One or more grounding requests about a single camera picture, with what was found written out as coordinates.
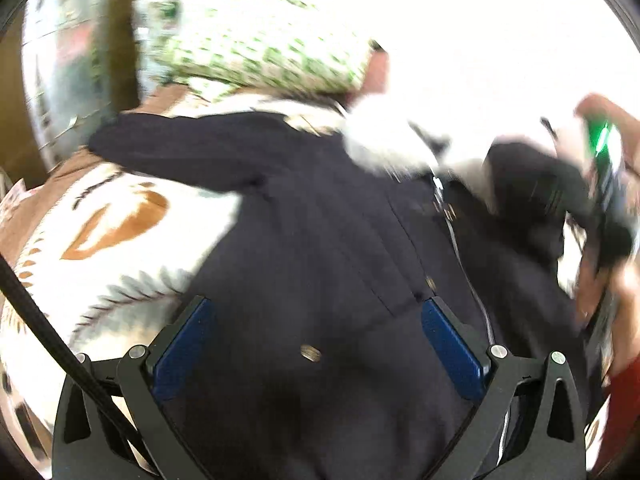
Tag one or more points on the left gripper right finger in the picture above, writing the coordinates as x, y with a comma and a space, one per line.
548, 442

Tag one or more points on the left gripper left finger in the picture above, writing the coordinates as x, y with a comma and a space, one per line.
88, 445

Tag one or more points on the black coat with fur collar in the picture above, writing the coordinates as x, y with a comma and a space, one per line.
315, 364

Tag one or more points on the red sleeve forearm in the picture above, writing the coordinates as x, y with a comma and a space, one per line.
623, 413

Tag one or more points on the person right hand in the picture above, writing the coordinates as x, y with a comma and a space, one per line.
623, 279

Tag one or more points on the floral leaf pattern blanket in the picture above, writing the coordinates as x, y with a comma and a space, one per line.
106, 255

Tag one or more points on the pink headboard cushion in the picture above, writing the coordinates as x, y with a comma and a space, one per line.
375, 78

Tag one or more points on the silver wardrobe door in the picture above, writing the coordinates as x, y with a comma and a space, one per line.
79, 68

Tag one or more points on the green white patterned pillow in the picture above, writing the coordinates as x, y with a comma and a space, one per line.
282, 44

